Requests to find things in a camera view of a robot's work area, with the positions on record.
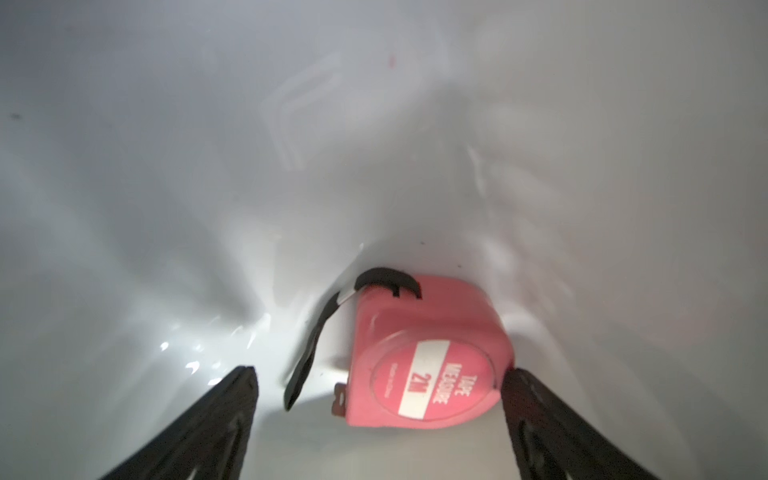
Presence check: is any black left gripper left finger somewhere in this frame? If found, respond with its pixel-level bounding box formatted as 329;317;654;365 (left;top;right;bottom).
104;366;259;479

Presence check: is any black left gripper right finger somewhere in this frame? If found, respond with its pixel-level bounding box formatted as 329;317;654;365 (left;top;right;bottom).
501;368;655;479

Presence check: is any pink tape measure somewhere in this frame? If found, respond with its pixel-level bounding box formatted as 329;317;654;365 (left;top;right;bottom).
283;267;515;429

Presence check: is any white plastic storage box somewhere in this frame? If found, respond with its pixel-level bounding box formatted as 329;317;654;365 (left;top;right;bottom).
1;1;767;479

